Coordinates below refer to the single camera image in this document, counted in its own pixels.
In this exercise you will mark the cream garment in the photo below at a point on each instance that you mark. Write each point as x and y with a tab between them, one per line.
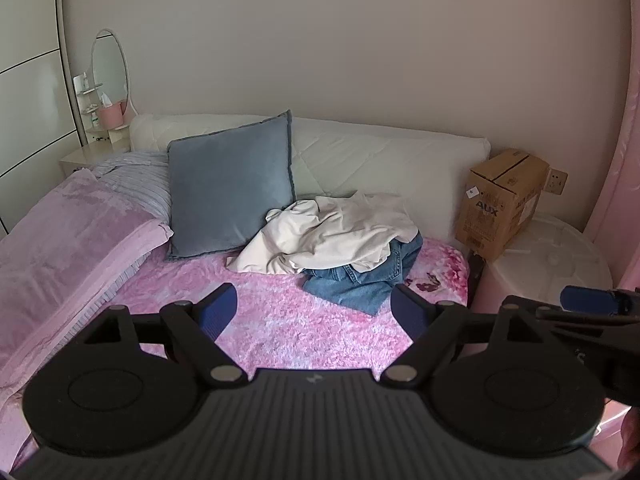
325	235

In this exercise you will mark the small cosmetics shelf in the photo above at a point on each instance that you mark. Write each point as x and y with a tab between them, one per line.
85	87

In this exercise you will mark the person's right hand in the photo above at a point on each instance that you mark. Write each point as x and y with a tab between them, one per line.
631	440

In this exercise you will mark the blue denim jeans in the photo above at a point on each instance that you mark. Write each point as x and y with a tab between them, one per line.
360	287

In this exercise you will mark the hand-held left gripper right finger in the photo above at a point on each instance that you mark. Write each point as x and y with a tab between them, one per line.
407	310

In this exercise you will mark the pink curtain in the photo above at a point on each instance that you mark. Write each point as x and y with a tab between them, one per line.
620	160

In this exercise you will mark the lavender bed pillow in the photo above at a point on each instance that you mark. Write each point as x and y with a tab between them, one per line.
140	185

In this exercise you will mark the white padded headboard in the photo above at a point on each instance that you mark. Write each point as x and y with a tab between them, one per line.
390	160

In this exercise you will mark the beige wall socket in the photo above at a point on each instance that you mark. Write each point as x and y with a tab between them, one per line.
556	181

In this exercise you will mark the grey-blue square cushion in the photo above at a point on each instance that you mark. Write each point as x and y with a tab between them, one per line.
230	185

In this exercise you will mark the white wardrobe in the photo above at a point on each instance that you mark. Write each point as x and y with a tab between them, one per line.
30	85

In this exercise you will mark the white round table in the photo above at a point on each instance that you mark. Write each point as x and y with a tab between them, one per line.
550	260

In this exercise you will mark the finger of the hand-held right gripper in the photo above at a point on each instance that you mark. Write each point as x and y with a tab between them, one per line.
565	318
585	300

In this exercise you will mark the oval vanity mirror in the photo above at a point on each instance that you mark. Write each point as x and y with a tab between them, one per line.
107	65

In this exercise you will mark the cream dresser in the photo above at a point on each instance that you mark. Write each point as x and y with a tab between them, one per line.
90	154

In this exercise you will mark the pink fluffy blanket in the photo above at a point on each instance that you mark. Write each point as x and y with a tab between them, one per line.
280	305

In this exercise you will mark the pink quilt with striped lining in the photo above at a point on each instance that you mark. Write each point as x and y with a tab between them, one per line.
65	240

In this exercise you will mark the brown cardboard box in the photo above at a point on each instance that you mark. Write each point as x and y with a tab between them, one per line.
495	205

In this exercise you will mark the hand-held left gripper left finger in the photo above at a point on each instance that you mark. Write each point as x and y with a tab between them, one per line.
220	306

